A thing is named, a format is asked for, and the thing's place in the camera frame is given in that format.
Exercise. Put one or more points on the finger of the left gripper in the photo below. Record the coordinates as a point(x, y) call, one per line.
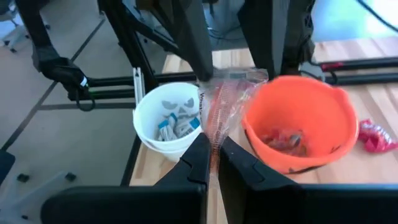
point(264, 34)
point(192, 37)

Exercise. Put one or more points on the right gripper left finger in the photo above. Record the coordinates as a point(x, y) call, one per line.
point(124, 205)

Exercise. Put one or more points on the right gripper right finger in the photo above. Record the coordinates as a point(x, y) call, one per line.
point(311, 205)

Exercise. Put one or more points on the pink candy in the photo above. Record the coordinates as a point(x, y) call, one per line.
point(224, 102)

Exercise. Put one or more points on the red candy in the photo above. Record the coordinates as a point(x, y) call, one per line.
point(273, 140)

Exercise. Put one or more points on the red Skittles candy pack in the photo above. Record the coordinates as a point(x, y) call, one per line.
point(376, 137)

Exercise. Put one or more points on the orange pumpkin face bucket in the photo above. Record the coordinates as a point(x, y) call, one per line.
point(311, 102)

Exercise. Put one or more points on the white plastic bucket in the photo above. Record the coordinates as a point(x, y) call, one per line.
point(149, 118)

